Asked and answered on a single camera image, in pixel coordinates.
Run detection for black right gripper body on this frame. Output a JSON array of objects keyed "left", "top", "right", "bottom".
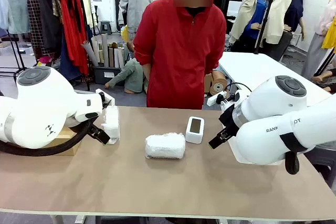
[{"left": 218, "top": 104, "right": 241, "bottom": 136}]

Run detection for slim bubble-wrapped clock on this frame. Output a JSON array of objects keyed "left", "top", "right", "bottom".
[{"left": 101, "top": 105, "right": 121, "bottom": 145}]

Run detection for white unwrapped digital clock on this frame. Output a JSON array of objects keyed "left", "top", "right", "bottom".
[{"left": 185, "top": 116, "right": 205, "bottom": 145}]

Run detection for wide bubble-wrapped clock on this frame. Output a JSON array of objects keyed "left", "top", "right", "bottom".
[{"left": 144, "top": 132, "right": 186, "bottom": 159}]

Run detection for person's right forearm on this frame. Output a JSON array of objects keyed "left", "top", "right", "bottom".
[{"left": 142, "top": 63, "right": 152, "bottom": 80}]

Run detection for open cardboard box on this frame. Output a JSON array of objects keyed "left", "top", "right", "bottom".
[{"left": 41, "top": 126, "right": 82, "bottom": 156}]

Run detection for brown kraft paper spool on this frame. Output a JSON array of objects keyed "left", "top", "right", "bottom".
[{"left": 209, "top": 70, "right": 228, "bottom": 97}]

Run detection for background cardboard box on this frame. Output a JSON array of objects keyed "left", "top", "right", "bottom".
[{"left": 204, "top": 73, "right": 214, "bottom": 94}]

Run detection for black metal clothes rack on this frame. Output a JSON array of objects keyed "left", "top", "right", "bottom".
[{"left": 0, "top": 0, "right": 91, "bottom": 91}]

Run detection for white background table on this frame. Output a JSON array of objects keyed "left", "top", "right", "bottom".
[{"left": 217, "top": 51, "right": 333, "bottom": 106}]

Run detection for dark grey storage bin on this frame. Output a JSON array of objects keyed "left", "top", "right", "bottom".
[{"left": 93, "top": 66, "right": 123, "bottom": 85}]

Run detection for lying mannequin in green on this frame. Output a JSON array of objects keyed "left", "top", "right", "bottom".
[{"left": 104, "top": 41, "right": 149, "bottom": 95}]

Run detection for person in red jacket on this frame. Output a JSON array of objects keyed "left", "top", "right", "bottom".
[{"left": 133, "top": 0, "right": 227, "bottom": 111}]

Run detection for white paper roll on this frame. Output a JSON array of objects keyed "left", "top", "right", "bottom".
[{"left": 117, "top": 48, "right": 125, "bottom": 69}]

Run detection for slanted grey cardboard tube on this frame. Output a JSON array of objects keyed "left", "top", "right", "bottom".
[{"left": 81, "top": 40, "right": 98, "bottom": 67}]

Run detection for upright grey cardboard tube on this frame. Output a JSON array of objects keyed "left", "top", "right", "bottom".
[{"left": 101, "top": 33, "right": 109, "bottom": 67}]

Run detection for cream paper roll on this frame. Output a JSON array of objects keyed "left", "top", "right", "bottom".
[{"left": 91, "top": 36, "right": 102, "bottom": 65}]

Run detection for lying bare mannequin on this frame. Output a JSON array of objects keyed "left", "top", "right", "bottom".
[{"left": 311, "top": 68, "right": 336, "bottom": 93}]

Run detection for black tripod stand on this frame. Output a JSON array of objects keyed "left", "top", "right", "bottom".
[{"left": 254, "top": 0, "right": 277, "bottom": 55}]

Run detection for red hanging dress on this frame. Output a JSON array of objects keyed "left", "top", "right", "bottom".
[{"left": 58, "top": 0, "right": 89, "bottom": 76}]

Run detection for black plastic stool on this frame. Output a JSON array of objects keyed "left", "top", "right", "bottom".
[{"left": 306, "top": 145, "right": 336, "bottom": 183}]

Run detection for yellow bag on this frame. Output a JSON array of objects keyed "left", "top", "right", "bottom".
[{"left": 120, "top": 24, "right": 130, "bottom": 42}]

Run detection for mannequin in grey skirt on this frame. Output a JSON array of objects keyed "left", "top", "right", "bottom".
[{"left": 301, "top": 0, "right": 336, "bottom": 80}]

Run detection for mannequin in beige coat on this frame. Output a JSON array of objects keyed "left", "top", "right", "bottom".
[{"left": 228, "top": 0, "right": 276, "bottom": 53}]

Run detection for grey plastic stool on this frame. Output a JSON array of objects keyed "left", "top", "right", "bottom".
[{"left": 100, "top": 20, "right": 112, "bottom": 35}]

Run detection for white monitor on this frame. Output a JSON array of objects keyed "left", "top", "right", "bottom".
[{"left": 227, "top": 0, "right": 244, "bottom": 17}]

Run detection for mannequin in cream jacket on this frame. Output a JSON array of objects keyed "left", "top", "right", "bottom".
[{"left": 264, "top": 0, "right": 307, "bottom": 62}]

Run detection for black hanging garment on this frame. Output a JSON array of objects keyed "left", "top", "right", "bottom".
[{"left": 38, "top": 0, "right": 63, "bottom": 53}]

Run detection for cream hanging garment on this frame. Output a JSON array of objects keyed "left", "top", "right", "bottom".
[{"left": 80, "top": 0, "right": 98, "bottom": 29}]

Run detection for checked hanging garment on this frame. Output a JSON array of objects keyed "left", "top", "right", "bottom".
[{"left": 26, "top": 0, "right": 50, "bottom": 51}]

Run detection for person in grey hoodie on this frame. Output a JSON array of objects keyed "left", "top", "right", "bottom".
[{"left": 118, "top": 0, "right": 156, "bottom": 35}]

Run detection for pale teal hanging jacket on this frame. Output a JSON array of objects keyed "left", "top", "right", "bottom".
[{"left": 1, "top": 0, "right": 31, "bottom": 35}]

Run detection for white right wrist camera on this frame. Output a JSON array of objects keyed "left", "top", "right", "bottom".
[{"left": 206, "top": 90, "right": 229, "bottom": 107}]

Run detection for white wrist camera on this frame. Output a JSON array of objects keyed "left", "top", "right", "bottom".
[
  {"left": 206, "top": 90, "right": 229, "bottom": 107},
  {"left": 95, "top": 89, "right": 116, "bottom": 106}
]

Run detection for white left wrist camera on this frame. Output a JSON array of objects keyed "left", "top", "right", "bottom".
[{"left": 95, "top": 89, "right": 116, "bottom": 106}]

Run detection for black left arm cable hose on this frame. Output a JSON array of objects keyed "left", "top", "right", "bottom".
[{"left": 0, "top": 118, "right": 97, "bottom": 157}]

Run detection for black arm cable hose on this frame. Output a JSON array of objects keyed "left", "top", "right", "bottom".
[
  {"left": 0, "top": 118, "right": 97, "bottom": 157},
  {"left": 279, "top": 132, "right": 310, "bottom": 175}
]

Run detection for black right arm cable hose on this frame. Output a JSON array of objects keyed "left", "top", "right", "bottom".
[{"left": 279, "top": 132, "right": 310, "bottom": 175}]

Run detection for white table leg frame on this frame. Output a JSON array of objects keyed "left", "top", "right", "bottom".
[{"left": 49, "top": 215, "right": 87, "bottom": 224}]

